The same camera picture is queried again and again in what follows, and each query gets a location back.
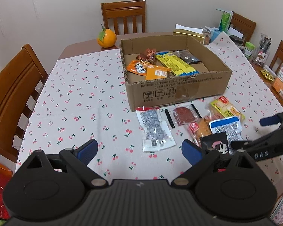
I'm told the black red beef snack bag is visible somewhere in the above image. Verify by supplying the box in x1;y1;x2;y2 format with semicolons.
200;132;229;155

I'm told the blue white snack bag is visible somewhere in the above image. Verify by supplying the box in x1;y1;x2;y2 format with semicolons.
209;116;242;155

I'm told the meat floss cake packet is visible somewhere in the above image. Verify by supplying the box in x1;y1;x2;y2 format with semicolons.
187;114;218;147

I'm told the red meat slice packet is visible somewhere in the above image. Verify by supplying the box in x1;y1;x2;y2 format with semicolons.
165;104;202;129

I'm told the green toasted bun slice pack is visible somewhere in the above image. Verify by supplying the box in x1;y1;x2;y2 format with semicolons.
209;96;245;121

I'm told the clear grey snack packet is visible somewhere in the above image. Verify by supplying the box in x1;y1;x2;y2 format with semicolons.
135;107;176;153

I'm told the long yellow blue snack pack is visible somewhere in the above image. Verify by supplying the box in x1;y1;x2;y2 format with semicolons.
156;52;199;76

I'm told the orange snack packet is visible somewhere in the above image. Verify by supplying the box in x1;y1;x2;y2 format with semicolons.
146;67;170;80

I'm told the dark clear snack packet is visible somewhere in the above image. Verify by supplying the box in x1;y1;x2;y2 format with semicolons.
173;50;201;64

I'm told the brown orange snack bag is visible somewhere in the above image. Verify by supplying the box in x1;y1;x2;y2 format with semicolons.
126;48;156;76

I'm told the gold ornament coaster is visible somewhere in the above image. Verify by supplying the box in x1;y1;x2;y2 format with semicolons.
260;67;276;82

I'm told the cherry print tablecloth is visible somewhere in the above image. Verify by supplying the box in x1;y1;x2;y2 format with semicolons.
15;31;283;184

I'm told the clear jar with pens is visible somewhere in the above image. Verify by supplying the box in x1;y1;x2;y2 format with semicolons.
251;34;271;67

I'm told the green lid bottle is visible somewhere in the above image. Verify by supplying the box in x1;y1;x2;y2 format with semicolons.
243;41;255;59

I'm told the dark lid glass jar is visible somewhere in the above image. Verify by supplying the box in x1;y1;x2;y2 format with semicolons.
229;35;243;50

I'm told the open cardboard box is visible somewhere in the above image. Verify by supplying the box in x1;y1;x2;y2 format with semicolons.
119;35;232;111

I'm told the left wooden chair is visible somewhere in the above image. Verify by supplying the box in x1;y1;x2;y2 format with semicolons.
0;44;48;162

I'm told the wooden chair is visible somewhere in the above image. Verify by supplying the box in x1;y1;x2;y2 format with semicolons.
0;44;48;162
230;12;257;45
101;0;146;35

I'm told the right wooden chair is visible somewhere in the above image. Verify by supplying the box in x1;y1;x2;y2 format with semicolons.
230;12;257;45

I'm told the light blue box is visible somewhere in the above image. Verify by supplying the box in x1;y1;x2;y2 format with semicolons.
210;27;221;42

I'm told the green white carton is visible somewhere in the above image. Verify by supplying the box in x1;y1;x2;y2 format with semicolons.
217;9;233;33

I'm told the gold tissue box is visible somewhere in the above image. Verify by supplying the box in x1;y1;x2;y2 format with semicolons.
173;24;205;44

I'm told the orange fruit with leaf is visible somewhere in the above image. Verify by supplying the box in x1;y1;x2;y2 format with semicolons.
97;25;117;48

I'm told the far wooden chair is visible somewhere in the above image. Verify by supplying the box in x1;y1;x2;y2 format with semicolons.
101;0;146;35

